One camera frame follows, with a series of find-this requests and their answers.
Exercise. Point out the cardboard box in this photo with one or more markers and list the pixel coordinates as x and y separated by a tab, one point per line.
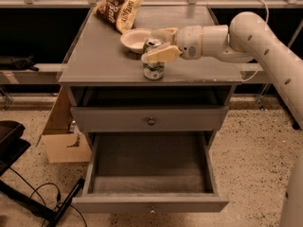
63	141

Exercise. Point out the black bag on rail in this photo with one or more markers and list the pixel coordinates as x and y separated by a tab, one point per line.
17	63

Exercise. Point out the black stand with cables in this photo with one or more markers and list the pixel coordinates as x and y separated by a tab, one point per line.
12	146

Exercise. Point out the green white 7up can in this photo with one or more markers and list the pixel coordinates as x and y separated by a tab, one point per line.
152	71

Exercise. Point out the white paper bowl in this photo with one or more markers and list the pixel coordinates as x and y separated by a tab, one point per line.
135	39

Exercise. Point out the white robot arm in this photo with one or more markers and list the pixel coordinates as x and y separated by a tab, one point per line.
247	37

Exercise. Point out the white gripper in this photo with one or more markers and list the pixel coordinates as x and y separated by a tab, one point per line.
188	42

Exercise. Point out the grey top drawer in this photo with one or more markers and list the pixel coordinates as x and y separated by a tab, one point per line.
124	119

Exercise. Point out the grey wooden drawer cabinet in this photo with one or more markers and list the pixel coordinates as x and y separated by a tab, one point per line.
101	72

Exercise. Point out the grey open middle drawer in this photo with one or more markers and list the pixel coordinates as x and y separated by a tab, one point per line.
150	172

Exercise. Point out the yellow chip bag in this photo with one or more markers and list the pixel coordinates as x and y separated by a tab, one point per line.
126	16

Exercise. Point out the brown chip bag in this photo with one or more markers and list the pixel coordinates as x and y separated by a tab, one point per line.
108	9

